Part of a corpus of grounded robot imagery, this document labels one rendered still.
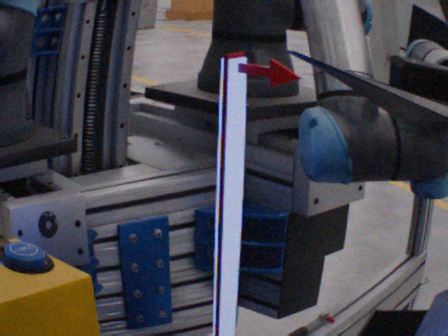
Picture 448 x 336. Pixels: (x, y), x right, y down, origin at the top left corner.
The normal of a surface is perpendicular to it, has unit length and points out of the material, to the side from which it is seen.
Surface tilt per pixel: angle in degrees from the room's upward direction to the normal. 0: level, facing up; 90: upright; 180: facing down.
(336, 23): 67
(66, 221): 90
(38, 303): 90
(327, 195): 90
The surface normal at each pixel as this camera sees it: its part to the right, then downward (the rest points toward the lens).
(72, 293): 0.82, 0.17
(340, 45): -0.08, -0.15
